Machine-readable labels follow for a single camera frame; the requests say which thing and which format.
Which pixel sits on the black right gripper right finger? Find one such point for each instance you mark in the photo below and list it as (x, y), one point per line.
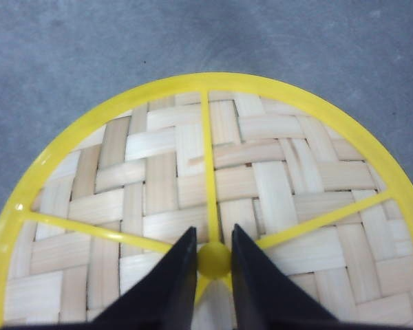
(265, 298)

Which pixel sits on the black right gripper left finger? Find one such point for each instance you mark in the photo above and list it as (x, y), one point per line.
(163, 299)

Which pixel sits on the woven bamboo steamer lid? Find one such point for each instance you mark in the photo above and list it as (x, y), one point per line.
(110, 195)

